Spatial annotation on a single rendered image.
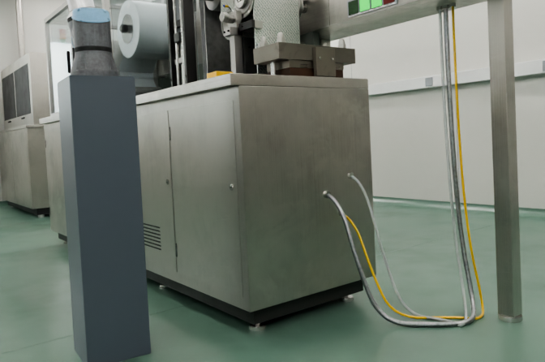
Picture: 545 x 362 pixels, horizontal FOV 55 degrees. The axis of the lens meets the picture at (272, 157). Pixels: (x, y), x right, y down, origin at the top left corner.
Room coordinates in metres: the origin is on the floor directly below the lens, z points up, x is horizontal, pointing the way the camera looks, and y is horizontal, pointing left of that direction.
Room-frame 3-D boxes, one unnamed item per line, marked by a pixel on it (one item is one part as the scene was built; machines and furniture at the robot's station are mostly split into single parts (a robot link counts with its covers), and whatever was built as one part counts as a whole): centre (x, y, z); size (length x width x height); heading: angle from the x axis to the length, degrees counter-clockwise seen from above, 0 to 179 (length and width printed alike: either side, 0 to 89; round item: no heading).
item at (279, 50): (2.09, -0.15, 1.00); 0.40 x 0.16 x 0.06; 127
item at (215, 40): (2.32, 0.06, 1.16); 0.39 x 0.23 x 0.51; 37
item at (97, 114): (1.70, 0.56, 0.45); 0.20 x 0.20 x 0.90; 32
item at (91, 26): (1.71, 0.57, 1.07); 0.13 x 0.12 x 0.14; 22
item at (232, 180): (2.92, 0.61, 0.43); 2.52 x 0.64 x 0.86; 37
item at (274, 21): (2.16, -0.05, 1.11); 0.23 x 0.01 x 0.18; 127
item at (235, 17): (2.14, 0.14, 1.05); 0.06 x 0.05 x 0.31; 127
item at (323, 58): (2.03, -0.22, 0.96); 0.10 x 0.03 x 0.11; 127
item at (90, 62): (1.70, 0.56, 0.95); 0.15 x 0.15 x 0.10
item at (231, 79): (2.91, 0.62, 0.88); 2.52 x 0.66 x 0.04; 37
